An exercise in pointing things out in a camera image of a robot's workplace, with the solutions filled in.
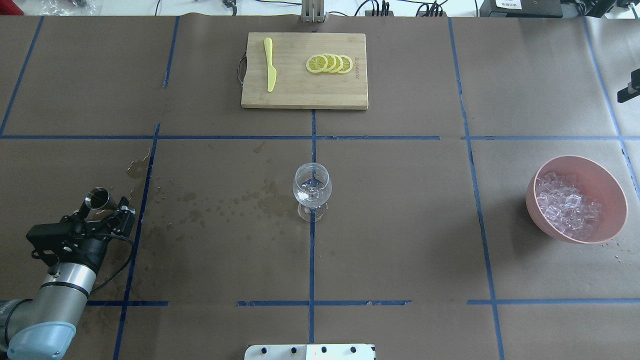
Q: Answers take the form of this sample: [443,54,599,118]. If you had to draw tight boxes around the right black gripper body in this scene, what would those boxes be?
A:
[617,69,640,104]

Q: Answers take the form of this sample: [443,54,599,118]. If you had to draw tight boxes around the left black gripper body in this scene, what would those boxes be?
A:
[60,214,125,273]

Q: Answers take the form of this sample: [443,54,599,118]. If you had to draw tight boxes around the steel cocktail jigger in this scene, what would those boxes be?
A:
[84,187,134,211]

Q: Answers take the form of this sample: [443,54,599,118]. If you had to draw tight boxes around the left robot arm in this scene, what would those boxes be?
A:
[1,194,136,360]

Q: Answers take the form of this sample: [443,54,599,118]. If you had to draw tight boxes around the pile of ice cubes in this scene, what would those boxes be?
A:
[535,172,602,241]

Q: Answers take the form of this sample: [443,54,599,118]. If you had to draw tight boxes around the clear wine glass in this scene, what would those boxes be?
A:
[292,162,333,223]

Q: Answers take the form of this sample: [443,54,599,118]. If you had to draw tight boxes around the pink bowl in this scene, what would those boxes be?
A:
[525,155,628,245]

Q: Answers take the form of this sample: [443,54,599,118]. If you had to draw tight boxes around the yellow plastic knife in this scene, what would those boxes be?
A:
[263,37,278,92]

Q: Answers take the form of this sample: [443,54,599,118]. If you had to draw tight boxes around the bamboo cutting board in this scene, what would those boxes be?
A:
[241,32,370,110]

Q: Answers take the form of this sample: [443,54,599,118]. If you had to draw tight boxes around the lemon slice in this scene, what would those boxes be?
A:
[327,54,344,74]
[305,54,329,74]
[337,55,354,75]
[322,54,339,73]

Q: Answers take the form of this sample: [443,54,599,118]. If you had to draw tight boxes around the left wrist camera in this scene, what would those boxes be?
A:
[26,222,76,258]

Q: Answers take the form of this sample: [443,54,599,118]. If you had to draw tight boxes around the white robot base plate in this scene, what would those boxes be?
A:
[243,343,377,360]

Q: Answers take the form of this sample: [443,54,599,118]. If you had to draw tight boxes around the aluminium frame post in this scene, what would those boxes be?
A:
[301,0,327,23]

